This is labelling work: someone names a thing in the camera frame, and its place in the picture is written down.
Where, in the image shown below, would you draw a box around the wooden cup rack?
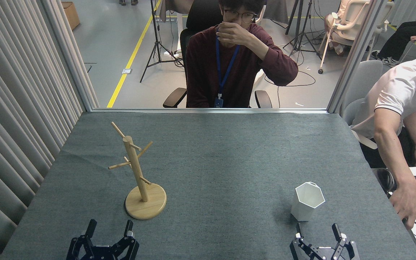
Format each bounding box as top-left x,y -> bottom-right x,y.
108,121 -> 167,220

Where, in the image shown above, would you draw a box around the black office chair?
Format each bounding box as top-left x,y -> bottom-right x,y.
163,0 -> 273,108

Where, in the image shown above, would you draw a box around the person's right hand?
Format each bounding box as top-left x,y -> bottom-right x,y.
390,181 -> 416,230

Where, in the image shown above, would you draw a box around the pale pleated curtain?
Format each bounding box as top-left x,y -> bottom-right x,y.
0,0 -> 86,260

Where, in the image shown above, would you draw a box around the black floor cable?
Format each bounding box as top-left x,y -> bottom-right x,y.
264,69 -> 317,108

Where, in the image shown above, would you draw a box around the cardboard box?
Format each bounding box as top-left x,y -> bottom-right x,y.
61,2 -> 81,31

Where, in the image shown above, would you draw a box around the blue lanyard with badge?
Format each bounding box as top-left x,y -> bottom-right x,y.
214,36 -> 241,108

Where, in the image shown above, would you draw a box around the black tripod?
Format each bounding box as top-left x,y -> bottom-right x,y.
284,0 -> 323,60
140,0 -> 184,83

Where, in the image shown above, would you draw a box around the pale grey chair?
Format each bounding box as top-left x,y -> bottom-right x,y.
342,60 -> 384,150

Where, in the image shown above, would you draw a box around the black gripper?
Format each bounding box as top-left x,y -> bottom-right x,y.
290,223 -> 360,260
66,219 -> 140,260

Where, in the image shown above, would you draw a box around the white office chair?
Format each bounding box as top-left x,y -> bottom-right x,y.
318,0 -> 395,75

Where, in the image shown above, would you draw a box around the black-rimmed glasses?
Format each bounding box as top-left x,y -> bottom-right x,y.
224,10 -> 258,23

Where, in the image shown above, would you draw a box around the white hexagonal cup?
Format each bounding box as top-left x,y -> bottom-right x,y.
291,182 -> 326,221

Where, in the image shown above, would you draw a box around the dark grey table cloth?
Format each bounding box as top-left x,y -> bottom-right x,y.
0,111 -> 416,260

